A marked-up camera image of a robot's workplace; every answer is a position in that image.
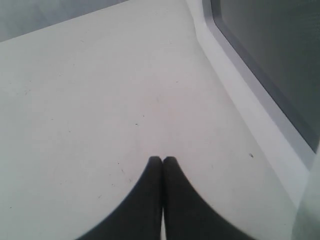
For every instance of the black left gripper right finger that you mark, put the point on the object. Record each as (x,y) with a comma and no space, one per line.
(186,215)

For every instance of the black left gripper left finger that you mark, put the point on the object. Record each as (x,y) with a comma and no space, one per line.
(139,215)

